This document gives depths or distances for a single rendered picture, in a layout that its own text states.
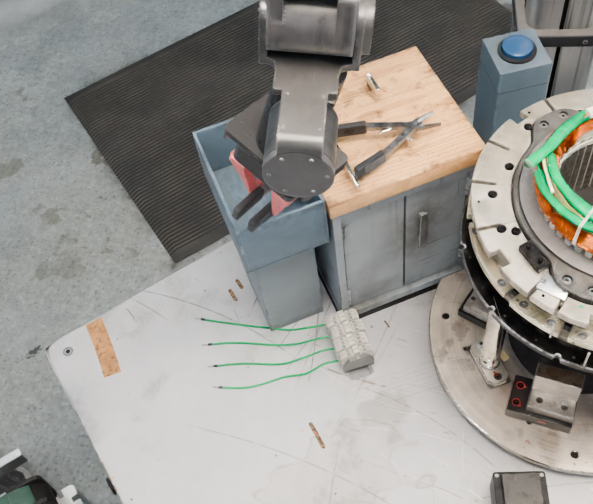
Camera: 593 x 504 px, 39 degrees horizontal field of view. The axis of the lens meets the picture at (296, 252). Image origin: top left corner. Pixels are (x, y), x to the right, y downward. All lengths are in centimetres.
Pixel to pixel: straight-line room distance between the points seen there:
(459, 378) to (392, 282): 16
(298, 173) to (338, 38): 11
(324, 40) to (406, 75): 45
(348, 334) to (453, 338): 14
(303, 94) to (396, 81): 43
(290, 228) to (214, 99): 162
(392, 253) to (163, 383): 36
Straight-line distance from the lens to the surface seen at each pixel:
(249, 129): 78
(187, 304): 124
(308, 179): 66
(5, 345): 227
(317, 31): 64
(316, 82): 66
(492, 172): 95
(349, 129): 99
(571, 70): 142
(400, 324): 119
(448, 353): 115
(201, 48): 274
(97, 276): 228
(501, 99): 117
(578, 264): 88
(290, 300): 115
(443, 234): 113
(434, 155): 100
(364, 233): 104
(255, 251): 98
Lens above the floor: 183
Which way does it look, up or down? 56 degrees down
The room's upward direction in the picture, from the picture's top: 10 degrees counter-clockwise
